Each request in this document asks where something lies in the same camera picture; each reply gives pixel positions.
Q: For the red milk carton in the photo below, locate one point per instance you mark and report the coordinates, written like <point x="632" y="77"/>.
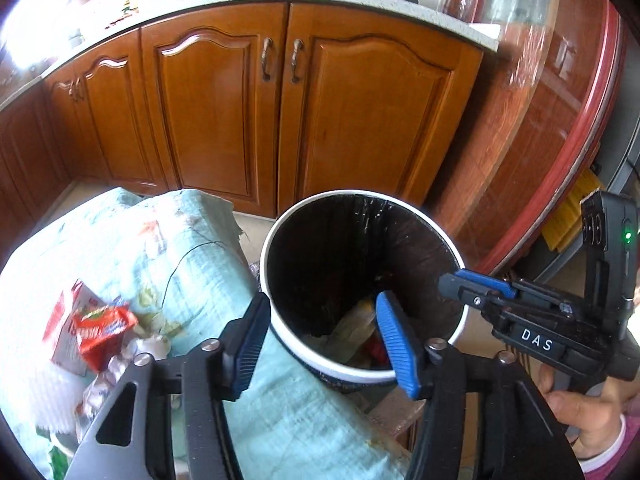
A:
<point x="62" y="340"/>

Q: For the wooden kitchen cabinets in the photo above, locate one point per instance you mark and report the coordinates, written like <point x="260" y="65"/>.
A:
<point x="350" y="5"/>

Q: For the wide wooden cabinet door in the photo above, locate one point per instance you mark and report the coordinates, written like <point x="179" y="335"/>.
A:
<point x="375" y="110"/>
<point x="210" y="110"/>

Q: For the light blue floral blanket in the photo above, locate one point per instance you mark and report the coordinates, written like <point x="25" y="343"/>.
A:
<point x="175" y="260"/>

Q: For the person's right hand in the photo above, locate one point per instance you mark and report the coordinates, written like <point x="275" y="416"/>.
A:
<point x="590" y="420"/>

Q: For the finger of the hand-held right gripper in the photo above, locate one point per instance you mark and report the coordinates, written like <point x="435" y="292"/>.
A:
<point x="479" y="301"/>
<point x="487" y="282"/>

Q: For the yellowish plastic bag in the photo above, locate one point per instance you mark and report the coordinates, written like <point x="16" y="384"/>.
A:
<point x="357" y="320"/>

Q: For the narrow wooden cabinet door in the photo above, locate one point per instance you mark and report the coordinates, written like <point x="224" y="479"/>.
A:
<point x="75" y="125"/>
<point x="120" y="115"/>

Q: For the orange snack wrapper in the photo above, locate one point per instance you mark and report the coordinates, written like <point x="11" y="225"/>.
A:
<point x="100" y="332"/>

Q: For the white foam sheet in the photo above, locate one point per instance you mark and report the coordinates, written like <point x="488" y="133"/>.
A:
<point x="50" y="400"/>

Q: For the white round trash bin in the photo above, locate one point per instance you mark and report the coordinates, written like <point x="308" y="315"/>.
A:
<point x="320" y="362"/>

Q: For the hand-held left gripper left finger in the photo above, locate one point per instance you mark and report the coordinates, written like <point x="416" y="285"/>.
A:
<point x="250" y="341"/>

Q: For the small red wrapper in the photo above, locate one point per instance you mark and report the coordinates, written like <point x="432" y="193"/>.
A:
<point x="377" y="352"/>

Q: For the round wooden table top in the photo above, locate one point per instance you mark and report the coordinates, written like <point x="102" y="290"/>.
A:
<point x="525" y="135"/>

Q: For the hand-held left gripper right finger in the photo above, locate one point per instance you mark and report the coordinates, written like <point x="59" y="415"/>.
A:
<point x="395" y="345"/>

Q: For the green packet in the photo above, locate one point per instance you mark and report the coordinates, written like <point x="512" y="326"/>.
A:
<point x="59" y="462"/>

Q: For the wooden corner cabinet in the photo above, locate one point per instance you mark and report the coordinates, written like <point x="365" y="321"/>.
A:
<point x="25" y="170"/>

